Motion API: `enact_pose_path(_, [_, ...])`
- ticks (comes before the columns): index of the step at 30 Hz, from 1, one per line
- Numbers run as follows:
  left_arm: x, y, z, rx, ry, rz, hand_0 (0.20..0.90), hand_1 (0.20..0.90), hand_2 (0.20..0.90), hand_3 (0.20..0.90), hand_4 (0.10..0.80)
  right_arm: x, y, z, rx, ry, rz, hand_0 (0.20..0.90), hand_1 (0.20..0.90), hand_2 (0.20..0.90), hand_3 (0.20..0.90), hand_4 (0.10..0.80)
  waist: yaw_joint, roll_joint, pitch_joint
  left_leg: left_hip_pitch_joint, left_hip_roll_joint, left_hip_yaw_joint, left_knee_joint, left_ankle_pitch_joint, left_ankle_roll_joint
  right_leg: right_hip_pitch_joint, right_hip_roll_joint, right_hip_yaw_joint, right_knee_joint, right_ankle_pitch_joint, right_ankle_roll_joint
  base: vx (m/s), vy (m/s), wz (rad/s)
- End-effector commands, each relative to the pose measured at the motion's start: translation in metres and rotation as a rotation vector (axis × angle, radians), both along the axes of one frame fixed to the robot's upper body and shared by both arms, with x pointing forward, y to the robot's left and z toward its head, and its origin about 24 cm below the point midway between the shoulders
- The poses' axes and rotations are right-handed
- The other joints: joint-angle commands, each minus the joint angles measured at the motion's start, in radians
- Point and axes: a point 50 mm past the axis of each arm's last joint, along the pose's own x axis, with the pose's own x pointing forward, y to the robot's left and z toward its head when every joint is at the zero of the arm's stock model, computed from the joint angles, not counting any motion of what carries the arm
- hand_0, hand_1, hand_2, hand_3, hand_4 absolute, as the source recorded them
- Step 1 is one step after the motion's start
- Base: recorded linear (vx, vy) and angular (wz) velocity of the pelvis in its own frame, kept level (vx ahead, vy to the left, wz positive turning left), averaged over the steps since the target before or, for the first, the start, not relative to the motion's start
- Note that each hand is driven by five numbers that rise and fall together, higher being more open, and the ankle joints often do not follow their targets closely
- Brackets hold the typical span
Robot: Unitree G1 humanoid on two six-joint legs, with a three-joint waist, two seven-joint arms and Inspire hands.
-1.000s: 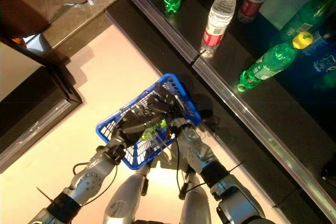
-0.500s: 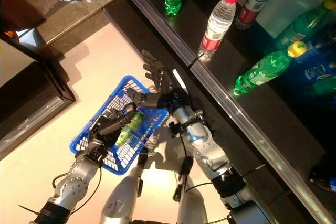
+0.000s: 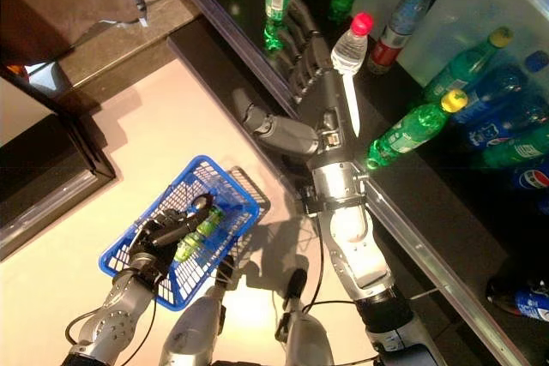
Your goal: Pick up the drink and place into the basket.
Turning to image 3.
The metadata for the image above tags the blue plastic shopping basket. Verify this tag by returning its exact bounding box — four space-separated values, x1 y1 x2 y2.
98 154 273 313

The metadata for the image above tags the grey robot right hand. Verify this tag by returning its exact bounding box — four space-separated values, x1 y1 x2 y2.
232 0 366 166

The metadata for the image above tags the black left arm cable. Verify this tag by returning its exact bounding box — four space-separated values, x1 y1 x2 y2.
63 291 158 366

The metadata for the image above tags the dark cabinet silver trim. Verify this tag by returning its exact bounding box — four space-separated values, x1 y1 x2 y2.
0 63 118 262

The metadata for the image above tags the brown curtain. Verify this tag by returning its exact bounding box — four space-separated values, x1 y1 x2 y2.
0 0 150 68

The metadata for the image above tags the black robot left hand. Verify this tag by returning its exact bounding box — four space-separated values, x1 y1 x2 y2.
127 207 214 277

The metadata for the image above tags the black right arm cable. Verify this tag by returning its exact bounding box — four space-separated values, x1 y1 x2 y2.
299 210 358 316

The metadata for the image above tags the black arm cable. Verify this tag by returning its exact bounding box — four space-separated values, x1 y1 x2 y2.
63 291 158 366
299 210 358 316

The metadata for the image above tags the white flat strap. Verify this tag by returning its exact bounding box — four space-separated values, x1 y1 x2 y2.
341 73 362 138

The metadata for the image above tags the silver robot left leg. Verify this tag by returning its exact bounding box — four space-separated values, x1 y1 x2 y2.
158 254 237 366

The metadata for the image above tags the small green drink bottle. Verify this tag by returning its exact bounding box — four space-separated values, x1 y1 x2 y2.
172 205 226 264

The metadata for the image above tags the clear water bottle red cap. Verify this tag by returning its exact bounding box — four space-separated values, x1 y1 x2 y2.
366 0 441 76
329 11 376 77

